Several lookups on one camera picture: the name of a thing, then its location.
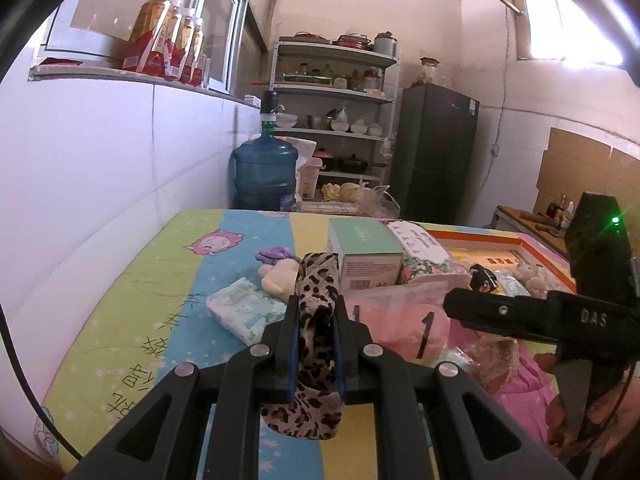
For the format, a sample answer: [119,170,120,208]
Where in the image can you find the row of small jars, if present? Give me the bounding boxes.
[295,62,363,90]

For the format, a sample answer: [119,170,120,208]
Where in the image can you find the sliding aluminium window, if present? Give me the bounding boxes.
[40,0,251,96]

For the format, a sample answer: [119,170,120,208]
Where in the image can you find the flat patterned box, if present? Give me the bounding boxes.
[299,201,361,215]

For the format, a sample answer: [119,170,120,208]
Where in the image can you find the orange cardboard box lid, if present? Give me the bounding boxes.
[425,230,577,297]

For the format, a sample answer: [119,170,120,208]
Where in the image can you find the beige plush bear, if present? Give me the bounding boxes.
[517,261,551,299]

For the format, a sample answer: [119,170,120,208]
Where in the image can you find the red pot with rack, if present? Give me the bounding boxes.
[334,33,373,51]

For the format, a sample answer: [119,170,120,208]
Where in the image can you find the large clear plastic bag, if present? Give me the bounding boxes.
[469,335,522,392]

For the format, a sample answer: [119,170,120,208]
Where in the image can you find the thin wall cable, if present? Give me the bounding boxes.
[497,10,511,148]

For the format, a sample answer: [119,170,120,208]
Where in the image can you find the pink cloth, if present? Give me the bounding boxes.
[345,280,452,362]

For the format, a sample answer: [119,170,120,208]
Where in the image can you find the pink plastic container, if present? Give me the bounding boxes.
[298,157,322,200]

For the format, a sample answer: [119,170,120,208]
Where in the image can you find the white tissue packet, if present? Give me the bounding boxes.
[206,277,289,346]

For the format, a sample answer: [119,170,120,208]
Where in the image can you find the yellow food lumps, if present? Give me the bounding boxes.
[321,182,361,203]

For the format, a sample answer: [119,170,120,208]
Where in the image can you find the teal cardboard box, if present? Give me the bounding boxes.
[327,217,405,292]

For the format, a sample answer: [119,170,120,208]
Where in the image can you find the red lid cooking pot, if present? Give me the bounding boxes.
[312,149,341,171]

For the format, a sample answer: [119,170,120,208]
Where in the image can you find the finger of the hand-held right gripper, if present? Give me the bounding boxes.
[442,287,551,343]

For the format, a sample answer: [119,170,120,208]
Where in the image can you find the teal canister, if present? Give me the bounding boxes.
[373,31,398,58]

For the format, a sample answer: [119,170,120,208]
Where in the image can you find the cream plush toy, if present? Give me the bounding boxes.
[258,259,302,297]

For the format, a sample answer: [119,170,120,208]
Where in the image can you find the black cable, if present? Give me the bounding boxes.
[0,305,83,461]

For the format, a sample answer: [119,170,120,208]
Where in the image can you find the blue water jug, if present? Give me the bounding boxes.
[231,132,299,211]

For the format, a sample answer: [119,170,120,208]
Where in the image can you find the purple scrunchie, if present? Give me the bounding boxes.
[255,246,302,267]

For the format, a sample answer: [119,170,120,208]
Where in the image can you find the white metal shelf rack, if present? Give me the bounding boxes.
[267,37,400,216]

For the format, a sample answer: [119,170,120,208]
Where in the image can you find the clear plastic shopping bag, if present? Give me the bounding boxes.
[357,176,402,218]

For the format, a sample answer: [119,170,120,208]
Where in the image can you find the leopard print scrunchie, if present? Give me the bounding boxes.
[260,251,347,442]

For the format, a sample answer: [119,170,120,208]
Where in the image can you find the large glass jar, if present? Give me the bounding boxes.
[412,56,443,88]

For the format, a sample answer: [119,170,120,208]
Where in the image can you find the black cooking pot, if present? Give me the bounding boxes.
[337,154,387,173]

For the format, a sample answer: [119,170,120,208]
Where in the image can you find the small bright window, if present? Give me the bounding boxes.
[510,0,626,66]

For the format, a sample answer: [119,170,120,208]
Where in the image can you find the person's right hand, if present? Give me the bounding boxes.
[532,352,640,466]

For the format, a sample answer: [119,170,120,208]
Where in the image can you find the dark grey fridge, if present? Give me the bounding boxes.
[390,83,481,226]

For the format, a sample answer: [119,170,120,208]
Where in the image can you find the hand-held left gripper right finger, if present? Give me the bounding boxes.
[332,297,576,480]

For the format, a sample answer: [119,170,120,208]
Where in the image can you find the row of condiment bottles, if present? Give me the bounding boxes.
[547,194,576,231]

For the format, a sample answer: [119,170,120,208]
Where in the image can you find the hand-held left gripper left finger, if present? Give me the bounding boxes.
[65,297,301,480]

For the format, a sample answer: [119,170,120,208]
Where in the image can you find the floral tissue box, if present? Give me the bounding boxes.
[387,220,473,287]

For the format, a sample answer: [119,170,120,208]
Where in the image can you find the black water pump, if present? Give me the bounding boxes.
[258,91,286,133]

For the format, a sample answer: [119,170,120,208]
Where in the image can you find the colourful striped printed blanket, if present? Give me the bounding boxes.
[34,209,576,480]

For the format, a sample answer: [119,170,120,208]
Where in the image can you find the brown cardboard sheet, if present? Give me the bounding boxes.
[535,127,612,211]
[607,147,640,221]

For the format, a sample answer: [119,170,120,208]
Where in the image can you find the orange drink bottle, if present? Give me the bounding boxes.
[177,8,198,84]
[121,0,173,77]
[162,0,187,81]
[190,18,206,87]

